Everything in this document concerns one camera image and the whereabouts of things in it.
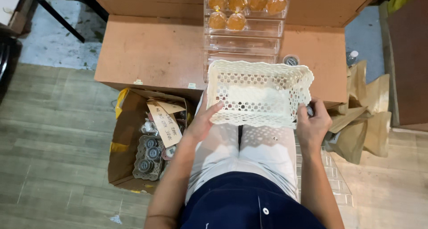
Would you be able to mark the wide brown cardboard box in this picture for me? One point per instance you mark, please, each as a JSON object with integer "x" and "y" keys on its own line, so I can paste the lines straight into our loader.
{"x": 321, "y": 5}

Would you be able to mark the person's left hand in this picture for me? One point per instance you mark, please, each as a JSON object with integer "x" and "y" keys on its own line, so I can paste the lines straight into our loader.
{"x": 200, "y": 123}

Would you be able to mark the clear acrylic tiered display rack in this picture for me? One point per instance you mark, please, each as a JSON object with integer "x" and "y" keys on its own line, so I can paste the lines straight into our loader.
{"x": 244, "y": 38}

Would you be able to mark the black metal table frame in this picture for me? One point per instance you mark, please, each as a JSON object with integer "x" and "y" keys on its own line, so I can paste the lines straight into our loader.
{"x": 67, "y": 18}

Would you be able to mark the brown wooden cabinet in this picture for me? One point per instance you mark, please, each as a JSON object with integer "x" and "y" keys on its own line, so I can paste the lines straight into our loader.
{"x": 409, "y": 62}

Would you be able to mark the small dark-lidded jar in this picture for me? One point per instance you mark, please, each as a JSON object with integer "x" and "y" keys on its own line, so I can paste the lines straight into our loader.
{"x": 291, "y": 60}
{"x": 145, "y": 166}
{"x": 151, "y": 143}
{"x": 310, "y": 110}
{"x": 153, "y": 153}

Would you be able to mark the clear plastic bottle white cap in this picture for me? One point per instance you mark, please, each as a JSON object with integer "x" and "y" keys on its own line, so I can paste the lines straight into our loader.
{"x": 351, "y": 57}

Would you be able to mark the small white-lidded jar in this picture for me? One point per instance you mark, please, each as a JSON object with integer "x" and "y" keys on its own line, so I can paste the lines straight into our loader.
{"x": 170, "y": 151}

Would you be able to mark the person's right hand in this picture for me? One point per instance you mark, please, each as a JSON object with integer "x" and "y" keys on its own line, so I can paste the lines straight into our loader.
{"x": 316, "y": 127}

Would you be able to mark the plain brown paper strip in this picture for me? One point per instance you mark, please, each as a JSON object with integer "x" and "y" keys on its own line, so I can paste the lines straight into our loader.
{"x": 174, "y": 107}

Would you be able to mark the white lattice plastic basket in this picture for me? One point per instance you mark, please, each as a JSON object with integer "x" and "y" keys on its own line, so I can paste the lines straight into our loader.
{"x": 257, "y": 95}

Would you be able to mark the clear crinkled plastic bag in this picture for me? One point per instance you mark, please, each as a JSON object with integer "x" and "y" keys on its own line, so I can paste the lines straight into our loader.
{"x": 147, "y": 127}

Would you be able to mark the large brown cardboard box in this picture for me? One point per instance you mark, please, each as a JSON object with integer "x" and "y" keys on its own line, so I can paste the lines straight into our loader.
{"x": 157, "y": 52}

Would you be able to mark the heap of brown paper bags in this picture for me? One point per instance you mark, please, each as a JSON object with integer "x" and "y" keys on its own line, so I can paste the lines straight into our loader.
{"x": 364, "y": 122}

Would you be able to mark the handwritten brown paper strip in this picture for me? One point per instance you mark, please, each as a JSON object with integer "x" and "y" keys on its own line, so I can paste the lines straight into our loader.
{"x": 165, "y": 125}

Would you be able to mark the white tape piece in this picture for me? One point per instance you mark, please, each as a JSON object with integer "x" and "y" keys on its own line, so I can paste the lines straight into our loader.
{"x": 137, "y": 82}
{"x": 191, "y": 85}

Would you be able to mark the group of amber wrapped pouches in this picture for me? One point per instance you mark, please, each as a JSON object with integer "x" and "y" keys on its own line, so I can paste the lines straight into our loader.
{"x": 239, "y": 6}

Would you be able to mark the person's navy shirt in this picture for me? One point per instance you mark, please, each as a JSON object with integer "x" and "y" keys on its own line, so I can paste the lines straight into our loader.
{"x": 244, "y": 205}

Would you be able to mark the person's white trousers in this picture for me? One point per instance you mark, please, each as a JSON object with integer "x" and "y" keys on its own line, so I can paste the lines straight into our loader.
{"x": 244, "y": 155}

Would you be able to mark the grey lattice plastic basket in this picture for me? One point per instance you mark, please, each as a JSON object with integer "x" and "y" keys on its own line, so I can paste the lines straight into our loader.
{"x": 142, "y": 153}

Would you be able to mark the open cardboard box with goods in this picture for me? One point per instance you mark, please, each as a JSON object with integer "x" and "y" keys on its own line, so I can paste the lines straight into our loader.
{"x": 125, "y": 135}

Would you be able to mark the clear acrylic stepped rack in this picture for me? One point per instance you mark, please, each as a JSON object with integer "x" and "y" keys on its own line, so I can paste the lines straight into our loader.
{"x": 334, "y": 179}

